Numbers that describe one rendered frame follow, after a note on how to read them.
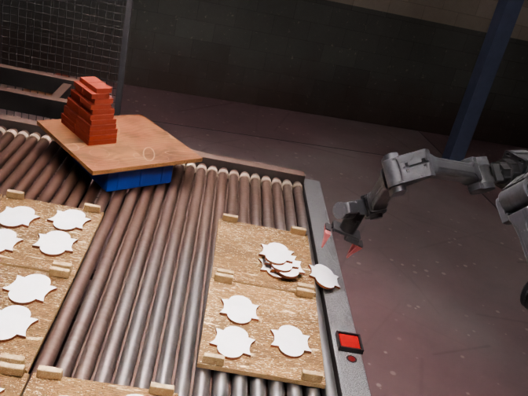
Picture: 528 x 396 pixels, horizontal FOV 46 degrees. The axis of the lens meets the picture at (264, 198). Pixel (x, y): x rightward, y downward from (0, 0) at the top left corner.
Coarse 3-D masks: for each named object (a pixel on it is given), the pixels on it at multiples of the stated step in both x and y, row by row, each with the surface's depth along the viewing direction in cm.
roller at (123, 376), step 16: (176, 176) 267; (176, 192) 255; (160, 224) 228; (160, 240) 217; (160, 256) 210; (144, 288) 191; (144, 304) 184; (144, 320) 178; (128, 336) 170; (128, 352) 164; (128, 368) 159; (128, 384) 155
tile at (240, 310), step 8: (232, 296) 192; (240, 296) 193; (224, 304) 188; (232, 304) 188; (240, 304) 189; (248, 304) 190; (224, 312) 184; (232, 312) 185; (240, 312) 186; (248, 312) 187; (232, 320) 182; (240, 320) 182; (248, 320) 183; (256, 320) 185
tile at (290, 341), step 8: (280, 328) 183; (288, 328) 183; (296, 328) 184; (280, 336) 179; (288, 336) 180; (296, 336) 181; (304, 336) 182; (272, 344) 175; (280, 344) 176; (288, 344) 177; (296, 344) 178; (304, 344) 178; (280, 352) 174; (288, 352) 174; (296, 352) 175; (304, 352) 177
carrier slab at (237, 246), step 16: (224, 224) 234; (240, 224) 237; (224, 240) 223; (240, 240) 226; (256, 240) 228; (272, 240) 231; (288, 240) 234; (304, 240) 236; (224, 256) 214; (240, 256) 216; (256, 256) 218; (304, 256) 226; (240, 272) 207; (256, 272) 209; (272, 288) 203; (288, 288) 204
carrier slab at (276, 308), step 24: (216, 288) 196; (240, 288) 198; (264, 288) 201; (216, 312) 185; (264, 312) 190; (288, 312) 193; (312, 312) 195; (264, 336) 179; (312, 336) 184; (240, 360) 168; (264, 360) 170; (288, 360) 172; (312, 360) 174; (312, 384) 166
